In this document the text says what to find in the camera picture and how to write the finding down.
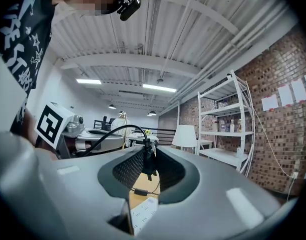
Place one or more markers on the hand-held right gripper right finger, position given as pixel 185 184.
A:
pixel 217 199

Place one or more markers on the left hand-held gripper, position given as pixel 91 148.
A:
pixel 50 124

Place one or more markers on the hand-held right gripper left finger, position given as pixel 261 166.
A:
pixel 75 196

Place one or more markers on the white globe lamp gold frame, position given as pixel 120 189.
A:
pixel 117 125

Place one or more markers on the white power strip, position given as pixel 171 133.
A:
pixel 144 212

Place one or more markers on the black pendant lamp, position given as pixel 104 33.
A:
pixel 112 106
pixel 151 113

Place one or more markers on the white shade table lamp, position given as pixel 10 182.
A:
pixel 184 135

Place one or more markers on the black chair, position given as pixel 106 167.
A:
pixel 102 124

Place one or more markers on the white desk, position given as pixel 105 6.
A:
pixel 140 137

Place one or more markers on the small green plant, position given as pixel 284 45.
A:
pixel 148 132

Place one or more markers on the black metal railing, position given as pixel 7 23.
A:
pixel 166 135

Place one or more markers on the white side table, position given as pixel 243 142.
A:
pixel 205 142

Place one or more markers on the rectangular ceiling light panel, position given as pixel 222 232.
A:
pixel 159 88
pixel 89 81

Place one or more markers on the white metal shelf rack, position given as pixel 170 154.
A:
pixel 227 134

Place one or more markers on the clear plastic bottle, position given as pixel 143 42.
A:
pixel 222 126

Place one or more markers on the white bottle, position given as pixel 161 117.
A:
pixel 232 126

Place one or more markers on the yellow bottle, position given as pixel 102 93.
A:
pixel 239 125

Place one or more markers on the black printed t-shirt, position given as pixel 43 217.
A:
pixel 20 34

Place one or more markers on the black head-worn camera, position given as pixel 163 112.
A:
pixel 130 9

